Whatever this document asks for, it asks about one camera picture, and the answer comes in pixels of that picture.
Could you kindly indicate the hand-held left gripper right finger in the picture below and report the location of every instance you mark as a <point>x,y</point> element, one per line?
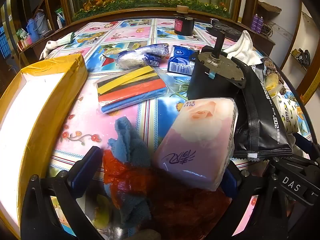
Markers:
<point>228,183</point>

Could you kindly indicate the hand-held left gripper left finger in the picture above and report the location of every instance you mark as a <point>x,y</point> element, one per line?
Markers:
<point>82,173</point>

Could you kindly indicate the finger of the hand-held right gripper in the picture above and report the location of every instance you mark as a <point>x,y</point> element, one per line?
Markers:
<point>308,147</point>

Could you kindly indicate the lemon print tissue pack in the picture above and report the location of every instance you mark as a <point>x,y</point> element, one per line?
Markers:
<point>287,112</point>

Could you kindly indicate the red plastic bag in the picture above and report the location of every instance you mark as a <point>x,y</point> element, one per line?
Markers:
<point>130,177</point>

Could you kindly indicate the pink tissue pack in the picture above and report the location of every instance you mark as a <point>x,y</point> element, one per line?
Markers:
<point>195,140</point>

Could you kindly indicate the blue towel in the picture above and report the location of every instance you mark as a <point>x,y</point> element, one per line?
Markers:
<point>130,145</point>

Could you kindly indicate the blue white cloth bundle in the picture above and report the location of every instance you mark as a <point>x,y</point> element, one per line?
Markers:
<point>140,56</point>

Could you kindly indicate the blue tissue pack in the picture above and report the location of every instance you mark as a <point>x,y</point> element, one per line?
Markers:
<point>180,60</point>

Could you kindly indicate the dark items on shelf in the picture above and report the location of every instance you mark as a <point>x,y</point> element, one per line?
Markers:
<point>302,55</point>

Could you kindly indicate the multicoloured tubes pack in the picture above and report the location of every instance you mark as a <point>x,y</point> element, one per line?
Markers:
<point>130,87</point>

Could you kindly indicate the black cylindrical motor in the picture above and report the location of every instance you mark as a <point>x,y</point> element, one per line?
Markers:
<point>207,82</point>

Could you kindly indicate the printed plastic tablecloth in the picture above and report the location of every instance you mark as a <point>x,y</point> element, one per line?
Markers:
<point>120,40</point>

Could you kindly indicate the black flat gadget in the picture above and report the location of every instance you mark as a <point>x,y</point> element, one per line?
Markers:
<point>230,32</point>

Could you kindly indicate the blue thermos jug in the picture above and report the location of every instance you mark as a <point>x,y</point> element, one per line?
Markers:
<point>32,30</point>

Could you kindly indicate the blue plastic crate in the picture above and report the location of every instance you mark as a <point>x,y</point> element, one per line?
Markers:
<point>5,42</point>

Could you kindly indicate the green packet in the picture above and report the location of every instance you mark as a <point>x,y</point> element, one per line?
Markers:
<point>22,33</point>

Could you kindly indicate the small white bottle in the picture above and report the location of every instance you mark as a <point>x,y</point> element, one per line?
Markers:
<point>59,22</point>

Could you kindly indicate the grey-blue thermos jug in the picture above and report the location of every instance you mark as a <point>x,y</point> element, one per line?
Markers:
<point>42,22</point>

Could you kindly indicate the dark red jar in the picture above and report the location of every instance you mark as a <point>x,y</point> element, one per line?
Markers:
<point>183,25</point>

